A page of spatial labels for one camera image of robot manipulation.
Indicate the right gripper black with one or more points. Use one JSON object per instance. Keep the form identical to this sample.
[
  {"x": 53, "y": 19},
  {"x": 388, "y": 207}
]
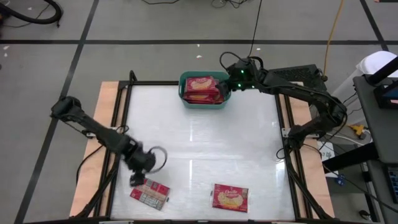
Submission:
[{"x": 242, "y": 79}]

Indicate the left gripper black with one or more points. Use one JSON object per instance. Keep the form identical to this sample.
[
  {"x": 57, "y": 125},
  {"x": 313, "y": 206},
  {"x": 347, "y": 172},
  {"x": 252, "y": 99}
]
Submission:
[{"x": 141, "y": 160}]

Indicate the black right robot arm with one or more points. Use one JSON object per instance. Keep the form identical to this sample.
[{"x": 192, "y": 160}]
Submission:
[{"x": 311, "y": 96}]

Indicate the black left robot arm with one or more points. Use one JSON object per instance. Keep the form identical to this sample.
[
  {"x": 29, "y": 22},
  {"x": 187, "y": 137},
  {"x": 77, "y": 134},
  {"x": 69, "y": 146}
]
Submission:
[{"x": 93, "y": 129}]

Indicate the teal plastic basket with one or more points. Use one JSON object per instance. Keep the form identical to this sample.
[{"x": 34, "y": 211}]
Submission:
[{"x": 203, "y": 106}]

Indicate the tan wooden board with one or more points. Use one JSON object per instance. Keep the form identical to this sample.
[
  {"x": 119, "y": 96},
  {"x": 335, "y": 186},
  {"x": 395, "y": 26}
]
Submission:
[
  {"x": 88, "y": 193},
  {"x": 314, "y": 186}
]

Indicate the black computer case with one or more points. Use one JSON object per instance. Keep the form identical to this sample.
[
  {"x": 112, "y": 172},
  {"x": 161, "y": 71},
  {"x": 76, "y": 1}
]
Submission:
[{"x": 298, "y": 73}]

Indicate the white paper sheet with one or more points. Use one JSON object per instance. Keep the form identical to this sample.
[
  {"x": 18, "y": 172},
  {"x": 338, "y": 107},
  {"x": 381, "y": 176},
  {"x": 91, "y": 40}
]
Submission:
[{"x": 326, "y": 155}]

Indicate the yellow power plug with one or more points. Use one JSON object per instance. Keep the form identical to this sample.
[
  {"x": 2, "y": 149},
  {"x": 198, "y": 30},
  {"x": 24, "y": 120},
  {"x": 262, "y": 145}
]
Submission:
[{"x": 357, "y": 129}]

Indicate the black desk leg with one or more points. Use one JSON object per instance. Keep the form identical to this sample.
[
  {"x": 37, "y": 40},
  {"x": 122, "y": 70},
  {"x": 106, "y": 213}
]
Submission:
[{"x": 351, "y": 157}]

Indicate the blue tag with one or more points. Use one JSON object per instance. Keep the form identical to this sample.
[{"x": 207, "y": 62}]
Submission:
[{"x": 341, "y": 180}]

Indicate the white chair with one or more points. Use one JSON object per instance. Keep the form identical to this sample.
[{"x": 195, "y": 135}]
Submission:
[{"x": 376, "y": 62}]

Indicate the black bar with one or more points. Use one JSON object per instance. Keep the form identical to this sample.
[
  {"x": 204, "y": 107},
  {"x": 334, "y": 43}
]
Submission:
[{"x": 382, "y": 71}]

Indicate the dark grey desk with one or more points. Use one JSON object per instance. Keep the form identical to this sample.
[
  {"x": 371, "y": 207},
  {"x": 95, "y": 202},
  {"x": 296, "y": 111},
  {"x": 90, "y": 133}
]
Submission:
[{"x": 382, "y": 130}]

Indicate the black tablet with blue screen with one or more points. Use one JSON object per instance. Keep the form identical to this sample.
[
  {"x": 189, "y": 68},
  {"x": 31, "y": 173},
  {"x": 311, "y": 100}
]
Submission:
[{"x": 388, "y": 96}]

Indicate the black keyboard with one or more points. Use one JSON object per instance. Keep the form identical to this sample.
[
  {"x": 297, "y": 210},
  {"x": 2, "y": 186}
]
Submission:
[{"x": 393, "y": 183}]

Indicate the silver metal bracket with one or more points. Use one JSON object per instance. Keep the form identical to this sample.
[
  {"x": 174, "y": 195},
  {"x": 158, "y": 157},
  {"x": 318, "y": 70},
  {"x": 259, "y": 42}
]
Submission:
[
  {"x": 90, "y": 134},
  {"x": 285, "y": 132}
]

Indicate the black aluminium table frame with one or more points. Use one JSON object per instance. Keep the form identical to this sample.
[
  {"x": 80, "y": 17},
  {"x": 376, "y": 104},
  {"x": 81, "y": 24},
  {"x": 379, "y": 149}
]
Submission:
[{"x": 149, "y": 83}]

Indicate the black table-level camera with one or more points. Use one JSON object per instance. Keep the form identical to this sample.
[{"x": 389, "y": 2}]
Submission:
[{"x": 248, "y": 221}]

